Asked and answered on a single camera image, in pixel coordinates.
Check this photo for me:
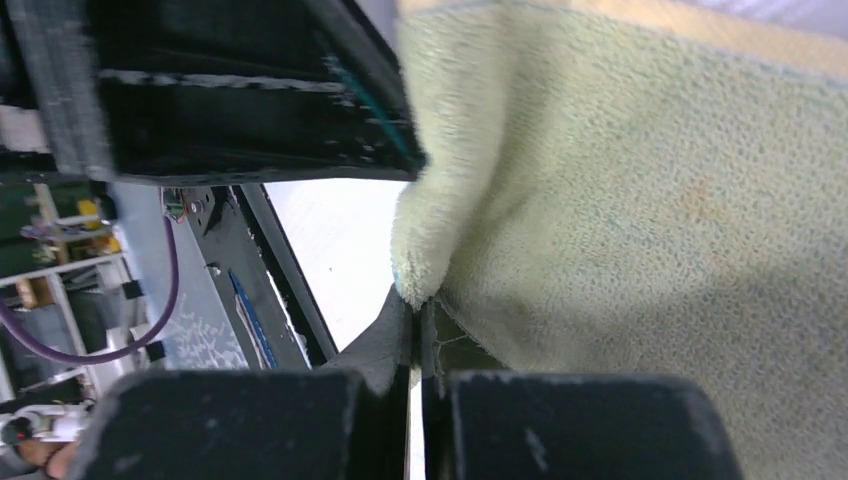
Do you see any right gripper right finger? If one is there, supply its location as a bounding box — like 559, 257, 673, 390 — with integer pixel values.
420, 300, 505, 479

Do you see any green yellow towel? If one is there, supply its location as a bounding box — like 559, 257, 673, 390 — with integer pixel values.
391, 1, 847, 479

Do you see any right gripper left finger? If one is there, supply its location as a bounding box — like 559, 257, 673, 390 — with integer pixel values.
324, 288, 413, 479

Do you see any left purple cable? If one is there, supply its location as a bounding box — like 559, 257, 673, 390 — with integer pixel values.
0, 215, 181, 367

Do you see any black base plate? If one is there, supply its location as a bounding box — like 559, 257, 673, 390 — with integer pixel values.
182, 184, 338, 370

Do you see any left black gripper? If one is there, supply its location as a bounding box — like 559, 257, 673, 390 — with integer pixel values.
1, 1, 424, 186

